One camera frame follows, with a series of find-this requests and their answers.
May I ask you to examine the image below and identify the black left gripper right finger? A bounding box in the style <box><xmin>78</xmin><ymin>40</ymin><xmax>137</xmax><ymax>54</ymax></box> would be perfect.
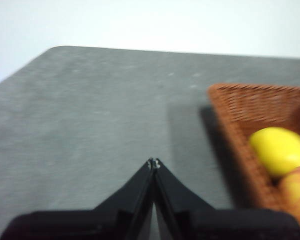
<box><xmin>154</xmin><ymin>157</ymin><xmax>300</xmax><ymax>240</ymax></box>

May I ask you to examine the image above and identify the yellow lemon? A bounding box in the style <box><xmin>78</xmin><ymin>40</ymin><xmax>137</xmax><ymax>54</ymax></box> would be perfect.
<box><xmin>248</xmin><ymin>126</ymin><xmax>300</xmax><ymax>179</ymax></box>

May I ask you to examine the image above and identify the red apple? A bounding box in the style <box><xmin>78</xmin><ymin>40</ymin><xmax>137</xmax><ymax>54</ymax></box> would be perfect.
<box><xmin>281</xmin><ymin>164</ymin><xmax>300</xmax><ymax>232</ymax></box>

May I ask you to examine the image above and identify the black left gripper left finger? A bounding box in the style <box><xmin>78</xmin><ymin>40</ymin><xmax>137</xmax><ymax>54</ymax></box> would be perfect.
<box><xmin>0</xmin><ymin>157</ymin><xmax>155</xmax><ymax>240</ymax></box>

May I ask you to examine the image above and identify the brown wicker basket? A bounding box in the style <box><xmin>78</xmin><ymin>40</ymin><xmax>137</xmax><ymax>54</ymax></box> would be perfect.
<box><xmin>206</xmin><ymin>83</ymin><xmax>300</xmax><ymax>226</ymax></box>

